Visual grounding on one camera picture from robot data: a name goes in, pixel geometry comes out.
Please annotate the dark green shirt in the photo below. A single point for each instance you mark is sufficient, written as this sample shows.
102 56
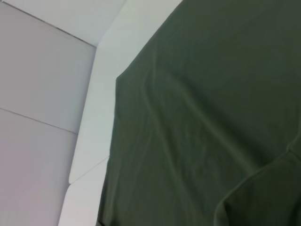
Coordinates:
200 117

